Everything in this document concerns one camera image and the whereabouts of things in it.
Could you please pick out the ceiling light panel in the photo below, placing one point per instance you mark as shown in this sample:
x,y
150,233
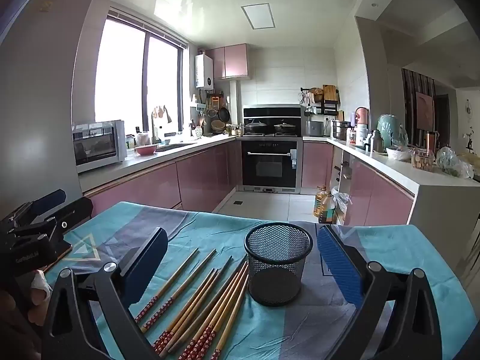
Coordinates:
x,y
258,17

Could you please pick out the white bowl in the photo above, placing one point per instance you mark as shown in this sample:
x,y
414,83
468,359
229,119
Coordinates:
x,y
398,154

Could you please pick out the woven basket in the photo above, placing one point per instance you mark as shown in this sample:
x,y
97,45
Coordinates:
x,y
217,126

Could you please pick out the hanging frying pan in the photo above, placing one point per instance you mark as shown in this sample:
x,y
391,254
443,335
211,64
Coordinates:
x,y
224,114

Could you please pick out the white plastic bag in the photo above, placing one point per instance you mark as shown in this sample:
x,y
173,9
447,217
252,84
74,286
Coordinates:
x,y
342,202

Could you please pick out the pink base cabinets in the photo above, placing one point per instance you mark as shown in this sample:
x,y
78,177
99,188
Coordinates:
x,y
375,198
195,180

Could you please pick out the copper tumbler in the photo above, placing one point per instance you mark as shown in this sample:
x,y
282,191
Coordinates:
x,y
431,141

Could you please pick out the black range hood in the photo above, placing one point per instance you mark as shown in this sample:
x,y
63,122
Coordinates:
x,y
272,112

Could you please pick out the black lidded pot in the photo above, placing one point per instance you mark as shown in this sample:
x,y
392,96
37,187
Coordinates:
x,y
285,127
255,127

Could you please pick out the built-in black oven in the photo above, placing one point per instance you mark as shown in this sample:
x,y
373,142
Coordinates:
x,y
266,165

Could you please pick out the person's left hand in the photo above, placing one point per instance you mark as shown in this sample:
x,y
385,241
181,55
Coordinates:
x,y
39,288

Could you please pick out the pink upper cabinet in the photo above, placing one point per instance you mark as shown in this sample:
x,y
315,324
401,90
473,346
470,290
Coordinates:
x,y
234,62

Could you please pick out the plastic bag of greens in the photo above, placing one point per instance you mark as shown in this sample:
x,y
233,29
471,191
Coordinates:
x,y
450,163

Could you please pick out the pink bowl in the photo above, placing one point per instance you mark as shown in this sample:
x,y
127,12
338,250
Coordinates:
x,y
145,150

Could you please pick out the bundle of wooden chopsticks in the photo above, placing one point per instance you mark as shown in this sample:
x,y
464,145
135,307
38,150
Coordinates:
x,y
210,300

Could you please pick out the black mesh utensil holder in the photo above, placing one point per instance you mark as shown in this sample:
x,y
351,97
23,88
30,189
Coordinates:
x,y
277,270

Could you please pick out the stainless steel pot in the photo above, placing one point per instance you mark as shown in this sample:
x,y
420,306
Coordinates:
x,y
340,130

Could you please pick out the wall picture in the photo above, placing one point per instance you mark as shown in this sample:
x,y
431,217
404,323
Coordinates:
x,y
425,110

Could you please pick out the steel thermos flask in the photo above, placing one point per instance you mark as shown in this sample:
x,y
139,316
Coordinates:
x,y
377,142

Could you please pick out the grey refrigerator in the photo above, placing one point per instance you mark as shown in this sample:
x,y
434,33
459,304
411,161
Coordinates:
x,y
41,120

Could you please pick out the sink faucet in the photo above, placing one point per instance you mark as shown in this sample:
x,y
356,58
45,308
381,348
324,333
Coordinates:
x,y
154,127

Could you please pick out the clear box of eggs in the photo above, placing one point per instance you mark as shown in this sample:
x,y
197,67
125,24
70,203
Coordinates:
x,y
423,162

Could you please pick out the wall rack with cutting boards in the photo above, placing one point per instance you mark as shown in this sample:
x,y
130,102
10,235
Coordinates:
x,y
330,99

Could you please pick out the pink kettle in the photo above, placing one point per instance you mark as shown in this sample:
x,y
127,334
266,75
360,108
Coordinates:
x,y
362,118

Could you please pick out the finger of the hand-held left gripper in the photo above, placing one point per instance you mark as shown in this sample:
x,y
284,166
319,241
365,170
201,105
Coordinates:
x,y
75,210
48,200

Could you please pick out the white water heater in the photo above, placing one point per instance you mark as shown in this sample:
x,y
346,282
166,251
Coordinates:
x,y
204,71

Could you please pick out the grey rice cooker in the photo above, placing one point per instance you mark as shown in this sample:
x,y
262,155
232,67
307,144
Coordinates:
x,y
314,129

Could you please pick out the white toaster oven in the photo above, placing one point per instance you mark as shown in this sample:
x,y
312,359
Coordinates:
x,y
118,142

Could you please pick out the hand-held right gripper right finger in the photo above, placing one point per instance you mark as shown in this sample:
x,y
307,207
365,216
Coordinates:
x,y
337,266

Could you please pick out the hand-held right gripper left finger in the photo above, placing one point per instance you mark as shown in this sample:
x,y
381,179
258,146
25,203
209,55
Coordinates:
x,y
150,262

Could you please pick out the green air fryer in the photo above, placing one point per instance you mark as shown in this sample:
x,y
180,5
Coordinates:
x,y
389,129

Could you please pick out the teal and grey tablecloth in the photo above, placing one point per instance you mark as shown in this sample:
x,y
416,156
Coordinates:
x,y
393,255

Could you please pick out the kitchen window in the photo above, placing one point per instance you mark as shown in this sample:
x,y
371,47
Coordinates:
x,y
120,75

